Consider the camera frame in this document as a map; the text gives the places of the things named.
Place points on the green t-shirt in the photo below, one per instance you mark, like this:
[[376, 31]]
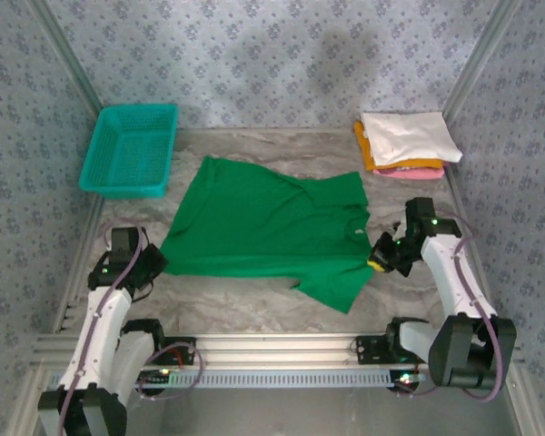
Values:
[[254, 227]]

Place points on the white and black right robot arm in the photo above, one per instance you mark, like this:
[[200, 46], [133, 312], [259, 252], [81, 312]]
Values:
[[454, 281]]

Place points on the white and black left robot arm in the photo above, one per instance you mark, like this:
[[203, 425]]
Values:
[[97, 327]]

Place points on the pink folded t-shirt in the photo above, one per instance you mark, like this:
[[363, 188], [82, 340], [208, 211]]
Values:
[[413, 173]]

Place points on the orange folded t-shirt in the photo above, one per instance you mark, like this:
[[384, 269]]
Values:
[[368, 154]]

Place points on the white folded t-shirt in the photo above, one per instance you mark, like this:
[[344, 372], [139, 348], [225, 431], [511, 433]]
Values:
[[409, 136]]

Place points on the teal plastic basket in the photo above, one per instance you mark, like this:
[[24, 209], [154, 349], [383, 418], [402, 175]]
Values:
[[127, 154]]

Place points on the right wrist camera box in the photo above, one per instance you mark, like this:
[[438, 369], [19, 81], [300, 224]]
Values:
[[385, 243]]

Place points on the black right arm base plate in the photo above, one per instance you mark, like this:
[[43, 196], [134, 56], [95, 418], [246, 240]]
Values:
[[370, 349]]

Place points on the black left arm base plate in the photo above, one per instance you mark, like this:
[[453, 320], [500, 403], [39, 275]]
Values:
[[181, 352]]

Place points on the aluminium mounting rail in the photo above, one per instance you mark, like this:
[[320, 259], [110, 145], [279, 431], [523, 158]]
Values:
[[272, 347]]

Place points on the aluminium frame post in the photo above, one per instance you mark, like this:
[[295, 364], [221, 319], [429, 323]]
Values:
[[68, 56]]

